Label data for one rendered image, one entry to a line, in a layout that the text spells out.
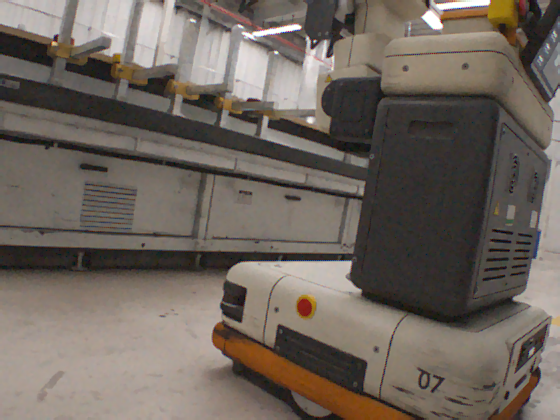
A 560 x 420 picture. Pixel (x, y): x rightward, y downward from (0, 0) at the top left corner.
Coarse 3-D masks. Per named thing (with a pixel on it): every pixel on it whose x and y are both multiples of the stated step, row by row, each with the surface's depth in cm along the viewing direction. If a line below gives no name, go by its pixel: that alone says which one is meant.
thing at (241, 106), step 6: (240, 102) 192; (246, 102) 189; (252, 102) 186; (258, 102) 184; (264, 102) 181; (270, 102) 179; (276, 102) 178; (210, 108) 206; (234, 108) 194; (240, 108) 191; (246, 108) 189; (252, 108) 186; (258, 108) 184; (264, 108) 181; (270, 108) 179; (276, 108) 179
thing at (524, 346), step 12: (540, 324) 91; (516, 336) 78; (528, 336) 80; (540, 336) 93; (516, 348) 73; (528, 348) 85; (540, 348) 97; (516, 360) 76; (528, 360) 86; (516, 372) 78; (504, 384) 73
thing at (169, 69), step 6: (156, 66) 147; (162, 66) 145; (168, 66) 142; (174, 66) 142; (138, 72) 156; (144, 72) 153; (150, 72) 150; (156, 72) 147; (162, 72) 144; (168, 72) 143; (174, 72) 142; (114, 78) 169; (138, 78) 158; (144, 78) 157
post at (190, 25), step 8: (192, 24) 174; (184, 32) 175; (192, 32) 175; (184, 40) 174; (192, 40) 176; (184, 48) 174; (184, 56) 174; (184, 64) 175; (184, 72) 176; (176, 80) 175; (184, 80) 176; (176, 96) 175; (176, 104) 176
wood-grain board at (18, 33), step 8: (0, 24) 138; (0, 32) 140; (8, 32) 141; (16, 32) 143; (24, 32) 145; (32, 40) 148; (40, 40) 149; (48, 40) 152; (88, 56) 165; (96, 56) 166; (104, 56) 169; (112, 64) 173; (136, 64) 179; (168, 80) 192; (232, 96) 219; (288, 120) 253; (296, 120) 255; (312, 128) 268; (320, 128) 272
